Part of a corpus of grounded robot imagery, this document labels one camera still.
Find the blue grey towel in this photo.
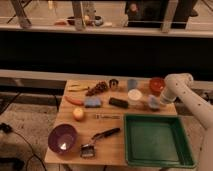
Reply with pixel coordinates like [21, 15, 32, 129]
[147, 95, 160, 110]

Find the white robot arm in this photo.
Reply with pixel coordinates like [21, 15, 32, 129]
[160, 73, 213, 171]

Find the brown grape bunch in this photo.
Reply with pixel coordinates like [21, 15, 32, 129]
[86, 81, 108, 96]

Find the small metal cup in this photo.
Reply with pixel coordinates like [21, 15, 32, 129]
[109, 79, 119, 90]

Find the black rectangular block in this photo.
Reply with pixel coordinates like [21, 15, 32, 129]
[109, 98, 129, 108]

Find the blue sponge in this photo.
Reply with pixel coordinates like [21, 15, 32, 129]
[84, 97, 102, 108]

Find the blue grey cup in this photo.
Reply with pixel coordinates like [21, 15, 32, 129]
[127, 79, 138, 91]

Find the white lidded plastic container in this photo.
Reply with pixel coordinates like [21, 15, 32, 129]
[128, 89, 142, 107]

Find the clear ruler strip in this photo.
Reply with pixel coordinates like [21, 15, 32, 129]
[95, 115, 120, 119]

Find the orange carrot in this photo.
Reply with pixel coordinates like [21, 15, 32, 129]
[65, 96, 84, 106]

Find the red bowl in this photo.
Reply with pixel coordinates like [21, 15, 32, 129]
[149, 77, 165, 95]

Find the purple bowl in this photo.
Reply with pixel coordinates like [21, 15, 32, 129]
[48, 124, 77, 155]

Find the green plastic tray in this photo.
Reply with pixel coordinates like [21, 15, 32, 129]
[124, 114, 196, 169]

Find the black handled metal scraper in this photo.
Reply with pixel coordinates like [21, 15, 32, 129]
[80, 128, 121, 158]

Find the black floor cable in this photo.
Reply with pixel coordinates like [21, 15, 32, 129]
[0, 122, 48, 171]

